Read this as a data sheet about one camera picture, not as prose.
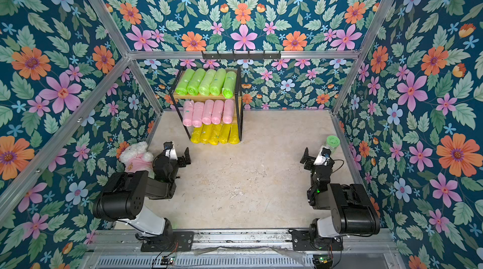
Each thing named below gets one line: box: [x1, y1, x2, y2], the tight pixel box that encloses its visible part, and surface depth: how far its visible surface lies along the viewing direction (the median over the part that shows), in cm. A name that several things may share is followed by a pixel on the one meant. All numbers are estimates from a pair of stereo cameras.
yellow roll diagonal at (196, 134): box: [190, 123, 204, 144], surface depth 103 cm
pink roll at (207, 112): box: [201, 99, 215, 126], surface depth 93 cm
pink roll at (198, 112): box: [191, 101, 205, 128], surface depth 92 cm
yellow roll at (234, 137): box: [227, 123, 240, 145], surface depth 103 cm
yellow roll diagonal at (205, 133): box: [199, 123, 214, 145], surface depth 104 cm
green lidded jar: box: [326, 135, 341, 153], surface depth 95 cm
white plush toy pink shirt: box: [118, 140, 155, 175], surface depth 90 cm
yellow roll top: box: [218, 123, 232, 144], surface depth 105 cm
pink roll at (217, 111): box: [211, 99, 225, 126], surface depth 93 cm
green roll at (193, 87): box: [186, 67, 207, 97], surface depth 80 cm
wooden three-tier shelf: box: [169, 66, 244, 146], surface depth 90 cm
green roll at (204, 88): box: [198, 69, 217, 97], surface depth 80 cm
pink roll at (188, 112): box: [182, 99, 195, 127], surface depth 92 cm
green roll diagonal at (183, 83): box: [175, 68, 196, 97], surface depth 80 cm
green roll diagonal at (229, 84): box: [221, 71, 238, 99], surface depth 80 cm
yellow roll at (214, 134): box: [208, 123, 224, 146], surface depth 103 cm
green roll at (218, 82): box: [209, 67, 227, 97], surface depth 81 cm
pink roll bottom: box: [222, 98, 235, 124], surface depth 92 cm
